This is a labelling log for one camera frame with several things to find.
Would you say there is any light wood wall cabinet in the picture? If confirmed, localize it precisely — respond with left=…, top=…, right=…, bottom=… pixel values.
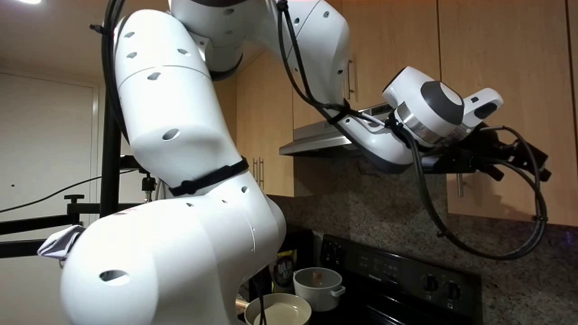
left=233, top=51, right=296, bottom=199

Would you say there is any white bowl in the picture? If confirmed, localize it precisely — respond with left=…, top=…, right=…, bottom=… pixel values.
left=242, top=291, right=314, bottom=325

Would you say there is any black velcro strap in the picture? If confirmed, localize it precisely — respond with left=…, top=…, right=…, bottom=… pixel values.
left=168, top=157, right=251, bottom=199
left=324, top=98, right=358, bottom=127

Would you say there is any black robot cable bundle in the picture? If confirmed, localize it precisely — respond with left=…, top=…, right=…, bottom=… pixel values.
left=273, top=0, right=549, bottom=262

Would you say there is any printed snack bag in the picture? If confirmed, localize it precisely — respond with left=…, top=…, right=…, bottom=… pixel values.
left=268, top=250, right=300, bottom=295

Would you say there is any wide wood door above hood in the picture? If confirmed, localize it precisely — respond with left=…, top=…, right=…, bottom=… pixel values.
left=342, top=0, right=443, bottom=114

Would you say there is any black stand pole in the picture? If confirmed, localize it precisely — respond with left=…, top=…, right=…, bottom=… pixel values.
left=89, top=0, right=128, bottom=219

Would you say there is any white cooking pot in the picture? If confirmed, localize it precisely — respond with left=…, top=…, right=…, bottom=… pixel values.
left=291, top=266, right=349, bottom=315

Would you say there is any light wood cupboard door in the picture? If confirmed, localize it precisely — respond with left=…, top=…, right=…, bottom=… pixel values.
left=445, top=0, right=578, bottom=230

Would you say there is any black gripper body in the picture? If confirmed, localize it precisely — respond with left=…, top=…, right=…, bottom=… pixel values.
left=457, top=127, right=531, bottom=172

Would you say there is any thin black wall cable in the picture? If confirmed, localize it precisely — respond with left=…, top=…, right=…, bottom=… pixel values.
left=0, top=174, right=105, bottom=217

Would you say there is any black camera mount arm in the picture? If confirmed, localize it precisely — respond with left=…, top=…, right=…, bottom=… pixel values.
left=0, top=170, right=159, bottom=260

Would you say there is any crumpled silver cloth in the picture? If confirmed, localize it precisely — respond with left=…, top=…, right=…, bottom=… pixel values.
left=36, top=224, right=87, bottom=264

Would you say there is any stainless steel range hood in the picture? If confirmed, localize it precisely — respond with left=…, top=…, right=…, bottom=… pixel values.
left=278, top=103, right=448, bottom=159

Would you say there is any light wood side cabinet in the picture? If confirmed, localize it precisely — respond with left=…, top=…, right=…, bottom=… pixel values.
left=213, top=74, right=239, bottom=165

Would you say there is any black electric stove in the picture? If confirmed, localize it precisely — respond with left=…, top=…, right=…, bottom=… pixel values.
left=259, top=224, right=484, bottom=325

